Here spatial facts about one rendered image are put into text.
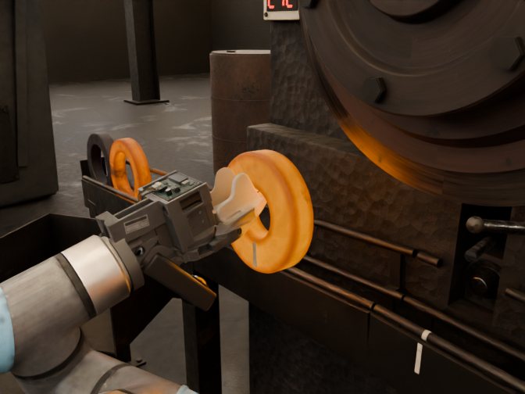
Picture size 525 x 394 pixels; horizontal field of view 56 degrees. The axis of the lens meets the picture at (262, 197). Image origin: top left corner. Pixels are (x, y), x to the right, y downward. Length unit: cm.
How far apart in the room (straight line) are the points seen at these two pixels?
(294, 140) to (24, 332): 52
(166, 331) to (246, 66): 194
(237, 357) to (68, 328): 125
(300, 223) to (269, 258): 7
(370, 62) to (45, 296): 37
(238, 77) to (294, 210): 278
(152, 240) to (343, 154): 34
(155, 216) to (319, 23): 26
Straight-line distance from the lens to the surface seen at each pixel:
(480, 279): 69
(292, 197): 57
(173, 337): 186
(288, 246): 59
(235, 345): 179
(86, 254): 52
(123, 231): 52
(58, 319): 51
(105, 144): 141
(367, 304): 66
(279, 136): 87
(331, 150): 78
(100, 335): 82
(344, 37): 50
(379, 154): 59
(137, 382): 52
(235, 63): 332
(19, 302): 51
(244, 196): 59
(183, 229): 54
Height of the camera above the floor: 105
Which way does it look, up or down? 19 degrees down
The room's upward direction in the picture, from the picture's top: straight up
